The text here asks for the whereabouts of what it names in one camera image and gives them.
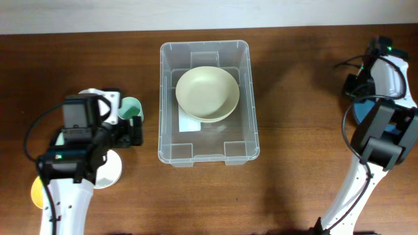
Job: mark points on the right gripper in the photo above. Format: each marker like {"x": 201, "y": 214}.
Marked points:
{"x": 370, "y": 95}

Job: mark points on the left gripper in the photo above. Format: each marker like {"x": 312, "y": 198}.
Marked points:
{"x": 127, "y": 140}

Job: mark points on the dark blue bowl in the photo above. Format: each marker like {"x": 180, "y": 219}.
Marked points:
{"x": 360, "y": 111}

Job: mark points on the mint green plastic cup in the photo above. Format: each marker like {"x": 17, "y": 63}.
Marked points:
{"x": 130, "y": 107}

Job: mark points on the beige bowl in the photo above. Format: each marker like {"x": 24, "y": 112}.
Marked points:
{"x": 208, "y": 109}

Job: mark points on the cream bowl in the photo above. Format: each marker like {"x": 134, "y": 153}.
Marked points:
{"x": 207, "y": 82}

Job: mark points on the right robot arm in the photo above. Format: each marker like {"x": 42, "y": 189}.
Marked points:
{"x": 386, "y": 116}

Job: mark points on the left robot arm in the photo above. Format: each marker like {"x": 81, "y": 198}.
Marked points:
{"x": 68, "y": 172}

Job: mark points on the white small bowl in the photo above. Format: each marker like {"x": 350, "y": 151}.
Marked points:
{"x": 109, "y": 173}

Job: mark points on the mint green small bowl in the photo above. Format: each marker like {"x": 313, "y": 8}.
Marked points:
{"x": 59, "y": 141}

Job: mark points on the clear plastic storage bin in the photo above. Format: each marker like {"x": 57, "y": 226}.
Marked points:
{"x": 234, "y": 140}

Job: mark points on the yellow small bowl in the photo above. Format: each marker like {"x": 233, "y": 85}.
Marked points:
{"x": 36, "y": 192}

